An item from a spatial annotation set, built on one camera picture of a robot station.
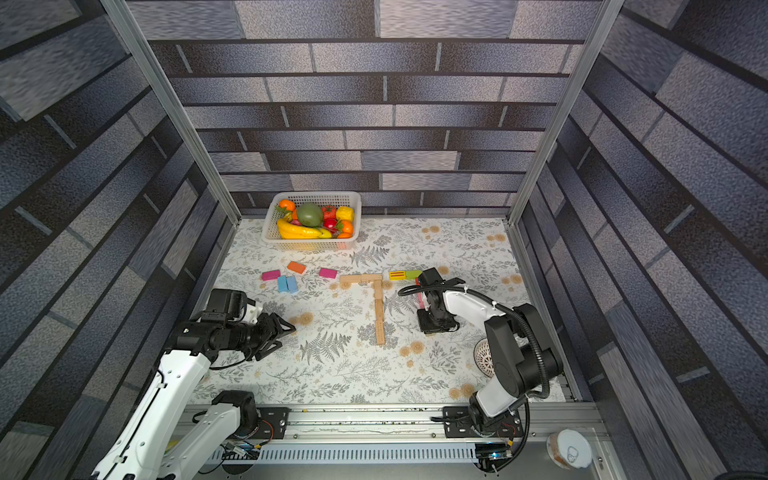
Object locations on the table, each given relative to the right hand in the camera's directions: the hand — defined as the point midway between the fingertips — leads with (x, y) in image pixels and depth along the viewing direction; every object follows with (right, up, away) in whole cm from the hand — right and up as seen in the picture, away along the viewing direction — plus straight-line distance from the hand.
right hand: (430, 326), depth 90 cm
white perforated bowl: (+14, -7, -7) cm, 17 cm away
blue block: (-47, +13, +10) cm, 49 cm away
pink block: (-3, +9, -3) cm, 10 cm away
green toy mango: (-42, +37, +17) cm, 59 cm away
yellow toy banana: (-49, +31, +14) cm, 59 cm away
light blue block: (-50, +11, +10) cm, 52 cm away
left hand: (-38, +3, -16) cm, 41 cm away
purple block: (-55, +15, +13) cm, 58 cm away
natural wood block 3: (-15, -1, -1) cm, 16 cm away
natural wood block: (-27, +13, +10) cm, 32 cm away
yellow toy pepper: (-30, +38, +23) cm, 54 cm away
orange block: (-45, +17, +13) cm, 50 cm away
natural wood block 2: (-19, +14, +11) cm, 26 cm away
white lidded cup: (+28, -21, -25) cm, 43 cm away
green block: (-4, +15, +12) cm, 19 cm away
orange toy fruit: (-52, +41, +23) cm, 70 cm away
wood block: (-16, +10, +9) cm, 21 cm away
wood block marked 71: (-16, +4, +4) cm, 17 cm away
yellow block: (-10, +15, +11) cm, 21 cm away
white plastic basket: (-56, +30, +15) cm, 65 cm away
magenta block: (-35, +15, +14) cm, 40 cm away
